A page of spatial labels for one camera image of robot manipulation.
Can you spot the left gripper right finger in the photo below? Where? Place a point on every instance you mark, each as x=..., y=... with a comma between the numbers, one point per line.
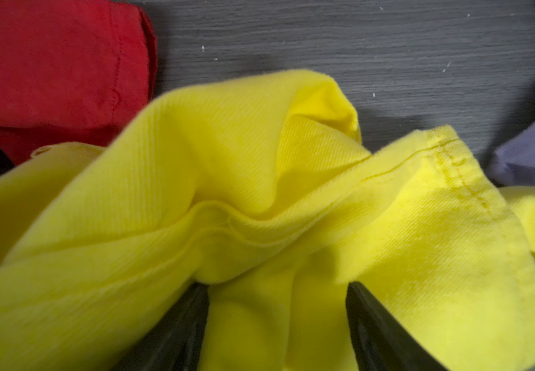
x=379, y=341

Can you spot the yellow trousers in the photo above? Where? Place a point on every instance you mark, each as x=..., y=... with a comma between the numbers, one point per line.
x=261, y=189

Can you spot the red trousers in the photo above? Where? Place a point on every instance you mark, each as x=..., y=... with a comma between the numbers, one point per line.
x=72, y=71

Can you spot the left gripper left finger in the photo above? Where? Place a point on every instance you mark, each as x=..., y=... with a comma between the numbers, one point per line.
x=175, y=343

